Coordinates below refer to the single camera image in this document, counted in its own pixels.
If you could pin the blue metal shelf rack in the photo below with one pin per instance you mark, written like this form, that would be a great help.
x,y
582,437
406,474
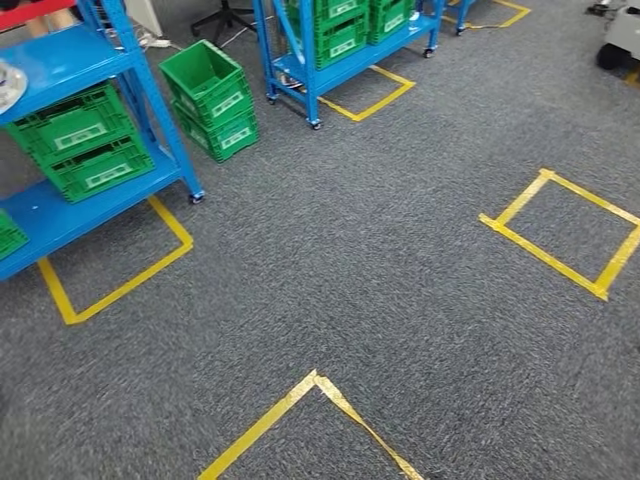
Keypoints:
x,y
60,60
350,66

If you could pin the white power strip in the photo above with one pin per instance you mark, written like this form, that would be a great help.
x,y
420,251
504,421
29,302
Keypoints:
x,y
155,44

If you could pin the yellow floor tape square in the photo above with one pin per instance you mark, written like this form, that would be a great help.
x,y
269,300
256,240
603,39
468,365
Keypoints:
x,y
125,286

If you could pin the white wheeled machine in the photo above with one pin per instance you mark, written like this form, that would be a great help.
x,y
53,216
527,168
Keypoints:
x,y
625,33

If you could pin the grey wheel hubcap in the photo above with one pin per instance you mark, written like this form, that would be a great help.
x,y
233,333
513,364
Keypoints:
x,y
10,89

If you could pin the black office chair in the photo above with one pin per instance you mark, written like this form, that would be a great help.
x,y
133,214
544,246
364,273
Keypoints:
x,y
225,13

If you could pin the red barrier belt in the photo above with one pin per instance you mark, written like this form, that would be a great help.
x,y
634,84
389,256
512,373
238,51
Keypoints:
x,y
30,13

